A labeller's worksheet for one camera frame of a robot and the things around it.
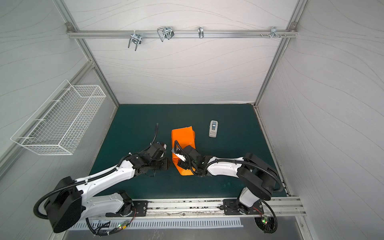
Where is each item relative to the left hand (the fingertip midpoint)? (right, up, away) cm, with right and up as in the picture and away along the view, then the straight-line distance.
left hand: (167, 164), depth 82 cm
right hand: (+9, +5, +5) cm, 11 cm away
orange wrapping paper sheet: (+7, +14, +13) cm, 20 cm away
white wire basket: (-47, +20, -15) cm, 53 cm away
